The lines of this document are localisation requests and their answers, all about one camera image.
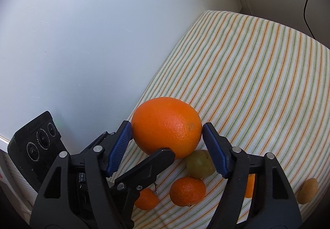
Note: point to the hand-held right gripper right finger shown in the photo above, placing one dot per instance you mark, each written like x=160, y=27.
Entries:
x=215, y=151

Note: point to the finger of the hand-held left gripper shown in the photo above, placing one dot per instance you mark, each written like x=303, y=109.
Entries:
x=147, y=165

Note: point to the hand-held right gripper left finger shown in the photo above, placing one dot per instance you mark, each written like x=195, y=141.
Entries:
x=118, y=150

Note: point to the large orange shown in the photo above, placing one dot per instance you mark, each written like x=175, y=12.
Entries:
x=165, y=125

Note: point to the green plum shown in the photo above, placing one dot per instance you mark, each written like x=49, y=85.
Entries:
x=198, y=167

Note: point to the small tangerine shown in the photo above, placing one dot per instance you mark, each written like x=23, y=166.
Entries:
x=148, y=200

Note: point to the kumquat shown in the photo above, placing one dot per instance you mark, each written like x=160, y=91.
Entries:
x=249, y=187

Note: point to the striped cloth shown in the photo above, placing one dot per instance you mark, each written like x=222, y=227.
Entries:
x=245, y=76

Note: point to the small brown fruit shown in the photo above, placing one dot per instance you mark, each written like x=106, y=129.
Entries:
x=308, y=191

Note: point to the white cabinet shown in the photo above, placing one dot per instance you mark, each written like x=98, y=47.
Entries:
x=77, y=38

